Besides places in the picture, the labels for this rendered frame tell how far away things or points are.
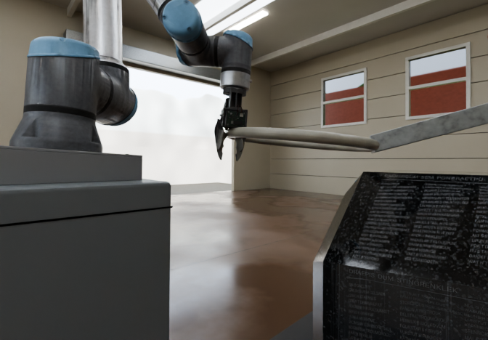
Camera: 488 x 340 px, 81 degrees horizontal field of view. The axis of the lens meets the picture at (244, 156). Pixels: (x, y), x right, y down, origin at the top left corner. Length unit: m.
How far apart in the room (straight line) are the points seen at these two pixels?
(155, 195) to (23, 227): 0.24
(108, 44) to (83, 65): 0.22
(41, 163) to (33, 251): 0.18
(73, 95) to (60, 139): 0.11
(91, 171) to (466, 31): 7.47
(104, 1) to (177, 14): 0.34
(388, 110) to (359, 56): 1.67
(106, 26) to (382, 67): 7.43
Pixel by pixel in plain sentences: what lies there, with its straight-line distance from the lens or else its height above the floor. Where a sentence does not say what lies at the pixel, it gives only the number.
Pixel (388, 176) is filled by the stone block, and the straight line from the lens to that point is 1.02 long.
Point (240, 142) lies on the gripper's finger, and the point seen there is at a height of 0.96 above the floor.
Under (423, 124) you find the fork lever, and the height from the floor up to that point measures 1.00.
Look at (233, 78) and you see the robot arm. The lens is 0.85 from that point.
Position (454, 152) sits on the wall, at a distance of 7.29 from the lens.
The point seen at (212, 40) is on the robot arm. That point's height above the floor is 1.25.
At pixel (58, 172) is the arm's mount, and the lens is 0.72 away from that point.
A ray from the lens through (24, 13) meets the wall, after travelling 7.27.
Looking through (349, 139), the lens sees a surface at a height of 0.95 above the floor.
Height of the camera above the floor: 0.90
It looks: 1 degrees up
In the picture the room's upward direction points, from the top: straight up
